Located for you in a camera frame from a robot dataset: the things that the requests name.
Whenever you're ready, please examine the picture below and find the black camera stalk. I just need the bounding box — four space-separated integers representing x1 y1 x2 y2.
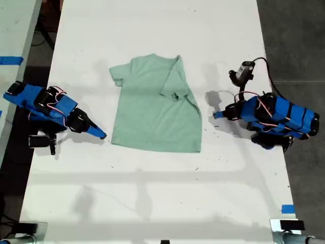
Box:
238 82 249 100
49 134 57 156

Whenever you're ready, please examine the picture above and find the long blue tape strip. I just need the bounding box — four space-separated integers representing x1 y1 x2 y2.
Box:
0 56 24 66

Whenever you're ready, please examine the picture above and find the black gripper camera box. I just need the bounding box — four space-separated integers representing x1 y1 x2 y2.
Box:
28 134 50 149
229 60 256 85

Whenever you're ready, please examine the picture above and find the metal clamp bracket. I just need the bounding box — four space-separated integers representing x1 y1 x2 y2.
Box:
269 219 305 244
15 221 49 240

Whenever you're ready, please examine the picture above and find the white side table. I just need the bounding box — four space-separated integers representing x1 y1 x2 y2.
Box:
0 0 43 160

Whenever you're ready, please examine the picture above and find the small black box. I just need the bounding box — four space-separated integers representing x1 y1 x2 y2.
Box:
280 220 305 231
18 222 39 235

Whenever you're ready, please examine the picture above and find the pale green T-shirt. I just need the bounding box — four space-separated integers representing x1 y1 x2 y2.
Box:
109 53 203 154

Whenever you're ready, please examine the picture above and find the black camera cable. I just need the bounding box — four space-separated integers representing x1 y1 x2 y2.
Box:
252 57 280 98

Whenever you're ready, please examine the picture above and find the black floor cable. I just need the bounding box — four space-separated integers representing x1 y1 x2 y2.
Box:
31 25 55 50

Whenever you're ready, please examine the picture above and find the short blue tape strip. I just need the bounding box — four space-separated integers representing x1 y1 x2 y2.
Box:
281 204 296 215

